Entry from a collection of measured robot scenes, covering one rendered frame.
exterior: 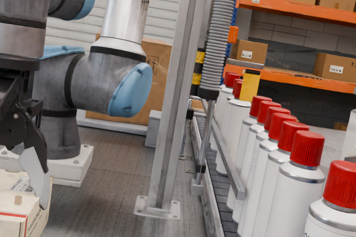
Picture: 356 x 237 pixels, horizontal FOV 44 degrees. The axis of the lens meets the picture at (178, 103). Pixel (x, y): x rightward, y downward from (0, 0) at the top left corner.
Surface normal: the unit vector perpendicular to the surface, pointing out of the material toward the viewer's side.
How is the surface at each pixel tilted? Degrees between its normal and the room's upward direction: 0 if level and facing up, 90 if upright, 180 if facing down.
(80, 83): 86
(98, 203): 0
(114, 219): 0
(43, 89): 92
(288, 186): 90
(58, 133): 70
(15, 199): 0
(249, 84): 90
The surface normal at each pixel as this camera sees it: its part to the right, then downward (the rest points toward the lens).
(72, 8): 0.71, 0.69
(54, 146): 0.53, -0.12
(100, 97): -0.29, 0.38
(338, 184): -0.73, -0.01
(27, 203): 0.16, -0.97
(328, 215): -0.40, -0.69
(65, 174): 0.05, 0.18
